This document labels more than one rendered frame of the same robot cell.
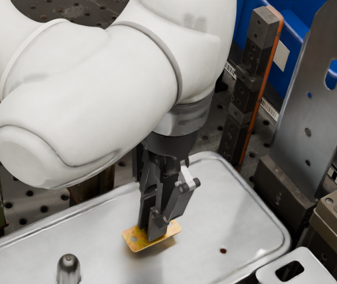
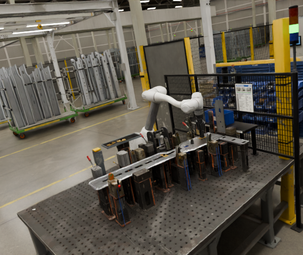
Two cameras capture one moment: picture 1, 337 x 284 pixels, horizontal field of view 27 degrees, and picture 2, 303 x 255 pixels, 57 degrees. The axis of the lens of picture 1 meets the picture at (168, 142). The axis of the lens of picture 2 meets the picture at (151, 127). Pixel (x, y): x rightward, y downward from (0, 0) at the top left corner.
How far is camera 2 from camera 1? 2.07 m
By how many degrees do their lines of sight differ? 32
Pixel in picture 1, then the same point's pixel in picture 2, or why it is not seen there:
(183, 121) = (200, 111)
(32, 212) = not seen: hidden behind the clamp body
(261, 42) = (210, 115)
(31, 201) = not seen: hidden behind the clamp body
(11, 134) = (184, 105)
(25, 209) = not seen: hidden behind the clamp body
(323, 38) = (216, 106)
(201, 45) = (199, 99)
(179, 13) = (196, 96)
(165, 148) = (199, 117)
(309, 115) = (219, 119)
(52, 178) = (188, 109)
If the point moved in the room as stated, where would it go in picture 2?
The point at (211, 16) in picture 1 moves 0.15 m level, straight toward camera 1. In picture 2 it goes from (199, 96) to (199, 99)
